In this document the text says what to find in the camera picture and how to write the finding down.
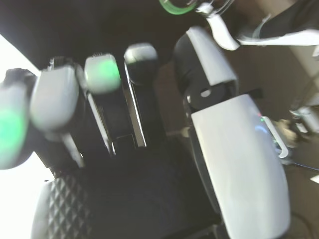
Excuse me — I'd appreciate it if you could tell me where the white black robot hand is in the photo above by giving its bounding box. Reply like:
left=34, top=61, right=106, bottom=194
left=0, top=26, right=292, bottom=239

